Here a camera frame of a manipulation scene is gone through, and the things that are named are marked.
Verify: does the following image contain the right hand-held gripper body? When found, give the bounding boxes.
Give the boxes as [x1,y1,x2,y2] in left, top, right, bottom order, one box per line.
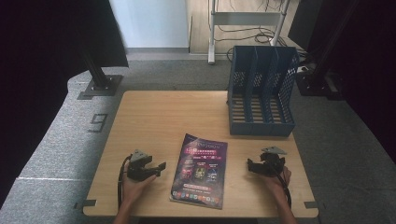
[257,146,288,178]

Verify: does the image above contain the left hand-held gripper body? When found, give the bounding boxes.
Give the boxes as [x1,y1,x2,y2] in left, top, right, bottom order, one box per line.
[126,148,157,182]

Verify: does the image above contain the purple glossy magazine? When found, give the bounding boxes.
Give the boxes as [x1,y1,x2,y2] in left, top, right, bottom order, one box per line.
[169,133,229,210]

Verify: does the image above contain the blue plastic file rack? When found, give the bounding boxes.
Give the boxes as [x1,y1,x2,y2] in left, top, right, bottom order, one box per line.
[226,45,301,137]

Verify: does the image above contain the person's left hand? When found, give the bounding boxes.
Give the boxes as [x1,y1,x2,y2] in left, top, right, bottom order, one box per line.
[121,163,157,203]

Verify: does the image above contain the person's right hand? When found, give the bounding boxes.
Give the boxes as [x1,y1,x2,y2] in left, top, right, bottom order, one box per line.
[262,165,292,195]

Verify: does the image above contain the black metal stand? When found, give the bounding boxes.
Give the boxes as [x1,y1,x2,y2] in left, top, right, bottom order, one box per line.
[77,50,124,101]
[294,0,361,101]

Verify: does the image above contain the black curtain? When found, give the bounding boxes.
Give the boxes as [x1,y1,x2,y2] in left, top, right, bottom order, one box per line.
[288,0,396,164]
[0,0,130,208]

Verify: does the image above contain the white panel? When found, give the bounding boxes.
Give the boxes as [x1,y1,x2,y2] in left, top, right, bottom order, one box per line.
[108,0,191,49]

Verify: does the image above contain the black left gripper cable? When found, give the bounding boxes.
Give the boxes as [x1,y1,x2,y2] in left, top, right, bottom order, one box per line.
[117,154,134,210]

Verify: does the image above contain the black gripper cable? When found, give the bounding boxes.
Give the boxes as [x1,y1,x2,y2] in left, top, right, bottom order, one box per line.
[117,154,134,210]
[271,161,292,209]

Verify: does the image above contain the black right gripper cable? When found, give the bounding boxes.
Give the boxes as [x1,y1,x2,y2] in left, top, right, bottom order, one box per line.
[271,161,292,209]

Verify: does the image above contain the black floor cables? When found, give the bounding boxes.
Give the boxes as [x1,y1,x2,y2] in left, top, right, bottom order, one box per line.
[214,0,292,48]

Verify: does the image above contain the white metal frame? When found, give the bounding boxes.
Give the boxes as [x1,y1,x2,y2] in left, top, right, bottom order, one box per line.
[207,0,291,65]

